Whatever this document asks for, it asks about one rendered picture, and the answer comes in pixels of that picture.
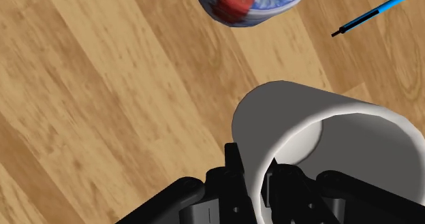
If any blue and black pen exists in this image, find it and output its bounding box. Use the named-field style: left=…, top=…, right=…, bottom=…
left=330, top=0, right=425, bottom=38

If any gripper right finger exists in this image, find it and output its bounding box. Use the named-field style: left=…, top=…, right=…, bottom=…
left=260, top=157, right=425, bottom=224

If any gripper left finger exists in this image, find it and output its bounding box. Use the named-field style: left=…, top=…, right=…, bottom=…
left=114, top=142, right=258, bottom=224

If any blue and white patterned bowl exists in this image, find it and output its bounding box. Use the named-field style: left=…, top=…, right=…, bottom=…
left=193, top=0, right=315, bottom=28

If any white cup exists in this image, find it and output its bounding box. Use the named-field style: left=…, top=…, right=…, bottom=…
left=231, top=80, right=425, bottom=224

